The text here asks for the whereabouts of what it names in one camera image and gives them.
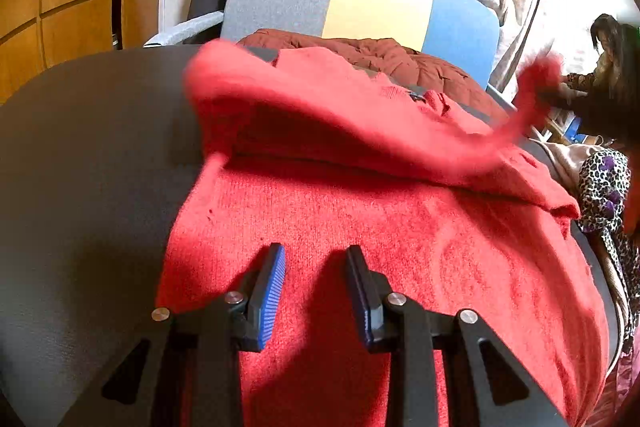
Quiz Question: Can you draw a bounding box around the rust brown quilted jacket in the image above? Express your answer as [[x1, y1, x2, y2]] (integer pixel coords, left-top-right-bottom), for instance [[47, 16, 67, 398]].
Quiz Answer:
[[240, 28, 506, 120]]

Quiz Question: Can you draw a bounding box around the leopard print purple garment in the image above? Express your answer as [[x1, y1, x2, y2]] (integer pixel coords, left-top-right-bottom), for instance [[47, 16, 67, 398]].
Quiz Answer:
[[578, 147, 639, 353]]

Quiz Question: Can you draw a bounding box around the beige pink cloth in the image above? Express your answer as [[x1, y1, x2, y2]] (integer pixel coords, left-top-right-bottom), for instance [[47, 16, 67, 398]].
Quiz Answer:
[[540, 142, 605, 194]]

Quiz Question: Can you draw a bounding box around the person with dark hair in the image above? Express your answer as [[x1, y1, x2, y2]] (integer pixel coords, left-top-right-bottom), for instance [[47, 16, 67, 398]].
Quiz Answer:
[[539, 14, 639, 146]]

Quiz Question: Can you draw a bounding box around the red knit sweater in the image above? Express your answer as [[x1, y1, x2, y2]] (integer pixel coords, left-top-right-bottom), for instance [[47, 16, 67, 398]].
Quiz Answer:
[[156, 40, 610, 426]]

